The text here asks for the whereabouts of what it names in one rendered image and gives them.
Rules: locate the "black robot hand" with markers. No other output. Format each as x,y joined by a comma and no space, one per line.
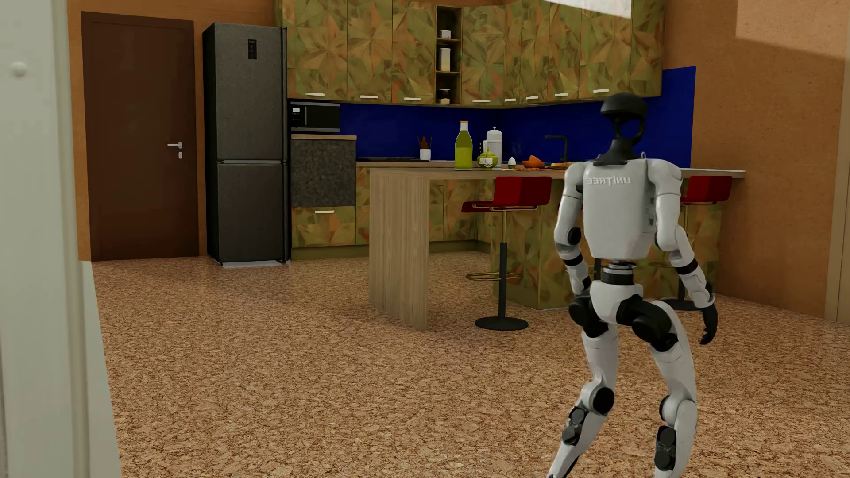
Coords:
582,311
710,324

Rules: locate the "dark built-in oven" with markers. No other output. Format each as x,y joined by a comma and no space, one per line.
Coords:
323,172

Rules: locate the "black built-in microwave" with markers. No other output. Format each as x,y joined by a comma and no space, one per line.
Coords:
313,117

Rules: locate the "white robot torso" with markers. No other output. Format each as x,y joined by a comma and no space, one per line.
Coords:
617,212

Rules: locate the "wooden bar counter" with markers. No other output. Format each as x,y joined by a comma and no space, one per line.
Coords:
398,252

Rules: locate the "white utensil cup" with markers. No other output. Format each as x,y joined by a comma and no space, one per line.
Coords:
425,154

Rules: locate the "dark grey refrigerator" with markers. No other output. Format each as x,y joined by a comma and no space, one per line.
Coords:
246,133

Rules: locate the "white shelf jar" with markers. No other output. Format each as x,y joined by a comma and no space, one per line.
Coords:
445,60

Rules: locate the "white robot leg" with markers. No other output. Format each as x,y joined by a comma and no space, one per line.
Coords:
601,358
677,372

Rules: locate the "patterned green wall cabinets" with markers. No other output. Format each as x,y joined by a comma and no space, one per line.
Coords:
372,46

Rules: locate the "white left robot leg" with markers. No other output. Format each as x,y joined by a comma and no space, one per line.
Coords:
677,372

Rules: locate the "orange food pile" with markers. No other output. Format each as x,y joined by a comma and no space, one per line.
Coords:
533,162

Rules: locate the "white right robot leg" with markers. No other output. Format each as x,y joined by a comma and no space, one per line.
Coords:
601,358

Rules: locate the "patterned green base cabinets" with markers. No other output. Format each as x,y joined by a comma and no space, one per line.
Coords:
324,227

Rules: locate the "yellow-green glass bottle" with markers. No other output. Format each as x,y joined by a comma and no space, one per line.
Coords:
463,151

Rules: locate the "dark brown door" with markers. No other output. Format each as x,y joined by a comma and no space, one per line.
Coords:
139,133

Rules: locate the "red bar stool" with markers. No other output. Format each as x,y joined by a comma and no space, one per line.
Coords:
708,189
521,191

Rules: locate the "white door frame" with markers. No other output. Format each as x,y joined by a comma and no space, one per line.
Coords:
40,265

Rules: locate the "black kitchen faucet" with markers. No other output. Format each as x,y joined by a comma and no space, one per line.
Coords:
562,147

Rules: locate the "black robot head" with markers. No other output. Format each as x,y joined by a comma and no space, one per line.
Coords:
624,107

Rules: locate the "black cooktop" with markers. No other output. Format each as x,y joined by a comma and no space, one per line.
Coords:
388,159

